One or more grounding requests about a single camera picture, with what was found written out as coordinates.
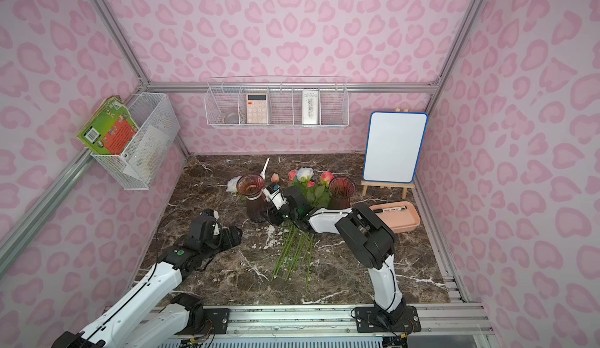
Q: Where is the pink artificial rose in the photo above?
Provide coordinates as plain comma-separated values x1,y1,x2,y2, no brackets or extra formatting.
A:
315,171,334,208
288,170,298,185

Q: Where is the white artificial rose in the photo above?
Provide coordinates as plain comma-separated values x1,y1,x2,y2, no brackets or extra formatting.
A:
272,168,316,282
226,176,242,194

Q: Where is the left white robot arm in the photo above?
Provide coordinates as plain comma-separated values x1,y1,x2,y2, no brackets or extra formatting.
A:
52,209,243,347

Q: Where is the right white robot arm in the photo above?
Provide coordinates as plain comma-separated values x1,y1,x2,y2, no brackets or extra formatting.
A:
262,186,407,329

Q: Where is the right red glass vase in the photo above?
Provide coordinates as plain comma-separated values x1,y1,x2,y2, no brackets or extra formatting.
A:
328,176,356,210

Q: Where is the red glass vase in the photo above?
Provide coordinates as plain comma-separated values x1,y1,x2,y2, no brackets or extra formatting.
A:
328,176,356,210
237,174,267,223

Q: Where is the left red glass vase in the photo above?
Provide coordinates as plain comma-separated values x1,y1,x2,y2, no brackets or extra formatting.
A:
237,174,267,223

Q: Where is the black white whiteboard marker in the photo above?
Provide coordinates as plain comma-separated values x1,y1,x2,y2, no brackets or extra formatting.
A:
372,206,407,214

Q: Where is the pink plastic tray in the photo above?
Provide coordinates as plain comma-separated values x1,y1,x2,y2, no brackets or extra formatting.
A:
370,201,421,233

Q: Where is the white paper booklet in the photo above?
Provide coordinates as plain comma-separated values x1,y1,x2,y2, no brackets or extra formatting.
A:
123,125,170,186

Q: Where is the white mesh side basket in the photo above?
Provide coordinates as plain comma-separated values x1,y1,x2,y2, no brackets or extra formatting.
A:
92,93,181,190

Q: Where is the white remote control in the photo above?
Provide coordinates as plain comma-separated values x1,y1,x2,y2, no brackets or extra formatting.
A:
302,90,320,125

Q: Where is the pink calculator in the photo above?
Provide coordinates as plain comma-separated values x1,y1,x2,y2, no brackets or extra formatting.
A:
246,93,269,125

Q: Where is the blue framed whiteboard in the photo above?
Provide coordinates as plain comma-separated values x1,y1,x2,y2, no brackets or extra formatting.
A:
362,110,430,185

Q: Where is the green red book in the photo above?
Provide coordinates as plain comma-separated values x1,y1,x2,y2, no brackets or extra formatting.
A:
77,96,138,156

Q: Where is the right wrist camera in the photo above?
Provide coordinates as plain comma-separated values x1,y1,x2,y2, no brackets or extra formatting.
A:
262,184,288,210

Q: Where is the white wire wall basket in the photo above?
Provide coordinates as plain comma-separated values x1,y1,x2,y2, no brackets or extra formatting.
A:
204,77,350,129

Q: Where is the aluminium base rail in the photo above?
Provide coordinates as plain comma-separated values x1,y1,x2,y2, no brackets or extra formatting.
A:
140,302,488,348

